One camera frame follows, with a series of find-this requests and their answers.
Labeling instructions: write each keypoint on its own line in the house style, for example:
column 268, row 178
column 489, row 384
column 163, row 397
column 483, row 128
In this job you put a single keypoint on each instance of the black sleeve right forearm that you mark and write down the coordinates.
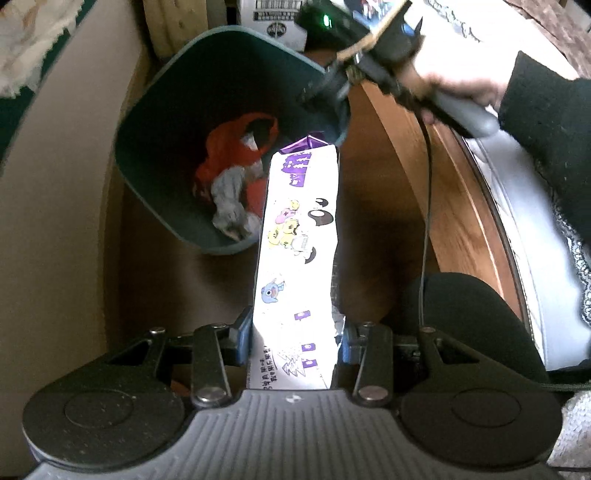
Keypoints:
column 550, row 117

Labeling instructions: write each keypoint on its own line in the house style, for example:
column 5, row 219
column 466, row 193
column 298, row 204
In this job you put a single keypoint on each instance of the white cartoon snack box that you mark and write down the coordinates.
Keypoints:
column 295, row 329

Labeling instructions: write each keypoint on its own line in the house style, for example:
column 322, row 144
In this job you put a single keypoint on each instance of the white printed cardboard box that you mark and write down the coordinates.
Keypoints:
column 274, row 19

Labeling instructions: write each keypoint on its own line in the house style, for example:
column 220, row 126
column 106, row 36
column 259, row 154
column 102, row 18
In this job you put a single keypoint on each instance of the crumpled grey paper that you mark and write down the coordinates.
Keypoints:
column 233, row 190

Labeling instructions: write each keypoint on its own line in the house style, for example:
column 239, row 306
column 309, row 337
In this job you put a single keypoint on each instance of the wooden bed frame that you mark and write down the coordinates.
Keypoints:
column 466, row 232

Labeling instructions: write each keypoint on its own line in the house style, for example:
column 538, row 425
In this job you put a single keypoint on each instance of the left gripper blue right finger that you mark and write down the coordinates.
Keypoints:
column 355, row 338

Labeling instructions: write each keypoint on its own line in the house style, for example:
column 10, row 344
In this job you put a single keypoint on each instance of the teal plastic trash bin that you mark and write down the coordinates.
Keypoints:
column 230, row 96

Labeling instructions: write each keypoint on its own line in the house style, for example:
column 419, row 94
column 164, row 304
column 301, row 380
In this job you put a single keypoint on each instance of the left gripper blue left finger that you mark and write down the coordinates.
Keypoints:
column 236, row 340

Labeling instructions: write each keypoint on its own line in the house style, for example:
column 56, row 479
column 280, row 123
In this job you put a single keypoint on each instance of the person right hand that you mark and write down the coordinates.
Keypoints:
column 455, row 90

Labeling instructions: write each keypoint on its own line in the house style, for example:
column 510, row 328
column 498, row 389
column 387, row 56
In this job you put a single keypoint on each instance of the floral leaf blanket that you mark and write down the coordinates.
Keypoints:
column 29, row 30

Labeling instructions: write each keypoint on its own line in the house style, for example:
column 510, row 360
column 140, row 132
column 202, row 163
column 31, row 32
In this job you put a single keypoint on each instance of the person knee black trousers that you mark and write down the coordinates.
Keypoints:
column 472, row 312

